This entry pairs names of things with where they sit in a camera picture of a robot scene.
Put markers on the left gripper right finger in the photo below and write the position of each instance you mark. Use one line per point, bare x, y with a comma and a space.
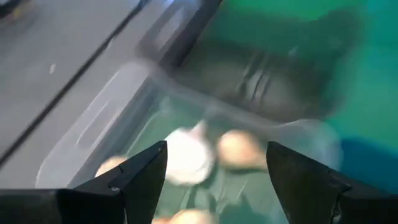
304, 186

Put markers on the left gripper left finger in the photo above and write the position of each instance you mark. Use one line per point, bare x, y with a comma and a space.
133, 180

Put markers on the white garlic bulb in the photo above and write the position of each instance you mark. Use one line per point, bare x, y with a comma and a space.
189, 155

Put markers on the beige toy mushroom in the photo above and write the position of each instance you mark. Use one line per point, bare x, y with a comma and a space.
186, 217
110, 165
241, 149

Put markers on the clear plastic bin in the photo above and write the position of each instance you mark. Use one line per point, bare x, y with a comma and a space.
102, 124

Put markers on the clear bin with carrot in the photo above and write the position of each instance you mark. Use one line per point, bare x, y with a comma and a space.
264, 81

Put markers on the green table mat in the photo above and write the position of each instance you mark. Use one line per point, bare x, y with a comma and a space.
373, 77

